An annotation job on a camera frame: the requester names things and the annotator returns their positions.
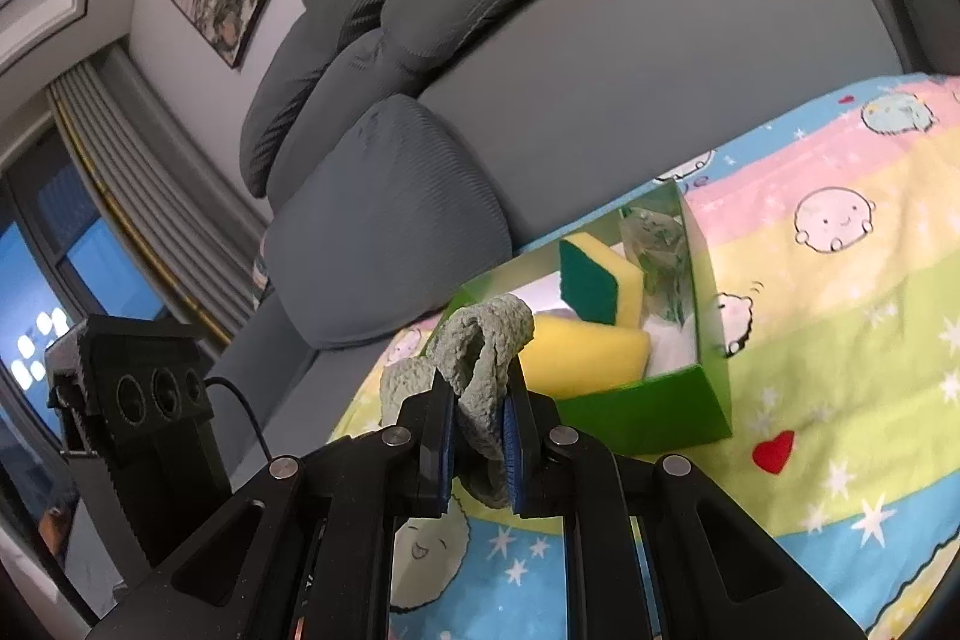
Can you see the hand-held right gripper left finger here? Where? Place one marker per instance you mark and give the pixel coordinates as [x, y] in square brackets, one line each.
[446, 452]

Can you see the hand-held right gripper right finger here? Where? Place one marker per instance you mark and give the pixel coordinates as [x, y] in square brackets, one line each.
[514, 452]

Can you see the green knitted cloth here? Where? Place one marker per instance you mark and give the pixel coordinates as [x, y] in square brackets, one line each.
[480, 347]

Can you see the plain yellow sponge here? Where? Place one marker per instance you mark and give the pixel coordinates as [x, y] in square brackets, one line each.
[592, 351]

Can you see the green cardboard box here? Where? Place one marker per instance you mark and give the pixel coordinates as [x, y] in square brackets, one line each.
[645, 415]

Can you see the yellow sponge green scrub side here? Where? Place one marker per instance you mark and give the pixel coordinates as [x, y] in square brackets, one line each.
[592, 287]

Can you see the clear plastic packet green print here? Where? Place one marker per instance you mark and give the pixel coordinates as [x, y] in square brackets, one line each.
[641, 227]
[666, 287]

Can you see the window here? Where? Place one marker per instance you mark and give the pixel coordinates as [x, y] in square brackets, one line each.
[82, 250]

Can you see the grey curtain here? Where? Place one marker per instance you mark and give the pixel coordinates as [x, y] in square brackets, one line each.
[135, 175]

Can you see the cartoon printed blanket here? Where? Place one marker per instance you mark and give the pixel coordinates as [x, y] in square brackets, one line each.
[825, 325]

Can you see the grey sofa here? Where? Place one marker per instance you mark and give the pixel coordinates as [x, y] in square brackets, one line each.
[675, 48]

